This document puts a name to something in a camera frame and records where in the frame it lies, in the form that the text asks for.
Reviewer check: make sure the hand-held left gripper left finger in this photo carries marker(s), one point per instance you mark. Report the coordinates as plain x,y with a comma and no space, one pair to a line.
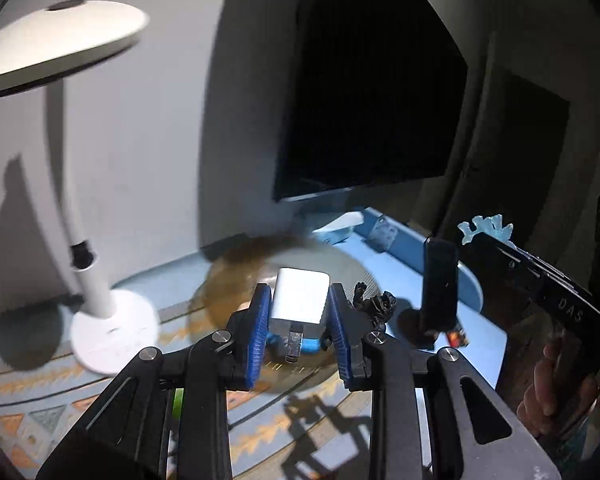
257,330

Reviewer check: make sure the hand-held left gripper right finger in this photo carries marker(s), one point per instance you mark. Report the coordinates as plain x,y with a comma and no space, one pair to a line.
341,335

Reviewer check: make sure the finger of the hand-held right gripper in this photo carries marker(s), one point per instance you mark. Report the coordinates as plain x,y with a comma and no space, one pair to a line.
505,257

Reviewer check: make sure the light blue figurine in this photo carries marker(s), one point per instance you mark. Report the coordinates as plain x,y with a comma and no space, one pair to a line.
485,227

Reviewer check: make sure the black figurine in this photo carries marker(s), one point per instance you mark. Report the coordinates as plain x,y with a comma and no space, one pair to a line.
380,305

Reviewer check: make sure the amber ribbed glass plate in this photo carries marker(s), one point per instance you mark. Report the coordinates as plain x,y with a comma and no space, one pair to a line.
230,285

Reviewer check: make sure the white charger adapter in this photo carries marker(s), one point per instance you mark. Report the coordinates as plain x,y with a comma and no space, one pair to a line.
300,295

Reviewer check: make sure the person's right hand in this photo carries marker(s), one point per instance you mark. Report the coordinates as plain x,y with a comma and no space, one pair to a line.
545,400

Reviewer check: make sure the small blue toy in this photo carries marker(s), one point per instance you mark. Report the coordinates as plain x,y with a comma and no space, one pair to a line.
310,346

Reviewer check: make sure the black smartphone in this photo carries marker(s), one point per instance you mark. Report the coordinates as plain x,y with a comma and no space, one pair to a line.
440,285

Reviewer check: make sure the small orange object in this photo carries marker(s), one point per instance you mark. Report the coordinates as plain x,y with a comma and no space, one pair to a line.
457,337

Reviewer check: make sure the green small object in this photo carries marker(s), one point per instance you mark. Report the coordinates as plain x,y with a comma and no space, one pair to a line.
178,402

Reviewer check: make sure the light blue tissue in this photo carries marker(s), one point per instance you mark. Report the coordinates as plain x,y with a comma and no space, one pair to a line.
340,225

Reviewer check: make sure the white desk lamp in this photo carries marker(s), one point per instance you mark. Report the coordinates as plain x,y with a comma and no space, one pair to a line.
100,285

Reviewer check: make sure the black monitor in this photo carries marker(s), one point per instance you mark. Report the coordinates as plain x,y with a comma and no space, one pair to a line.
370,85

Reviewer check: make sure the patterned blue mat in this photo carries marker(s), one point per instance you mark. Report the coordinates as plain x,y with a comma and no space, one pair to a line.
30,385

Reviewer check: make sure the blue desk back rail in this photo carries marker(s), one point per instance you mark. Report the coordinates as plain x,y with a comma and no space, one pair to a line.
410,240

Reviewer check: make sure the grey metal bracket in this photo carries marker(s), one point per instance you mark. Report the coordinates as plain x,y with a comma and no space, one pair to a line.
384,232

